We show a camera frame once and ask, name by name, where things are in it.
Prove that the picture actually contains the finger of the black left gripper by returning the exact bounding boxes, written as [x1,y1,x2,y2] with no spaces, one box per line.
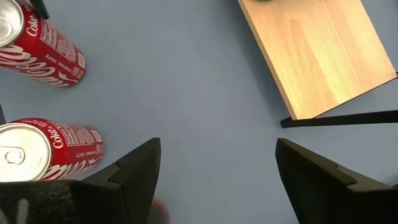
[29,0,50,21]

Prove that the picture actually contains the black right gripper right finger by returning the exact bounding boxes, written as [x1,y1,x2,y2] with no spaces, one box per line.
[275,138,398,224]

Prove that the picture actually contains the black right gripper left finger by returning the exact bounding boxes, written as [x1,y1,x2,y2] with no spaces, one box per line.
[74,137,162,224]

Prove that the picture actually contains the wooden shelf black frame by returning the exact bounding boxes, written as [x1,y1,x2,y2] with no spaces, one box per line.
[237,0,398,129]

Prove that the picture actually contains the red Coca-Cola can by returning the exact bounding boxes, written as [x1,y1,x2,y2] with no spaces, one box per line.
[0,117,105,183]
[0,0,87,88]

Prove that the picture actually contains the blue table mat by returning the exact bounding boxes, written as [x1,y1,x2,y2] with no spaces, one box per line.
[0,0,398,224]

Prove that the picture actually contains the black fuzzy cable sleeve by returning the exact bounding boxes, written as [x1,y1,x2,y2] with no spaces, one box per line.
[0,179,83,224]

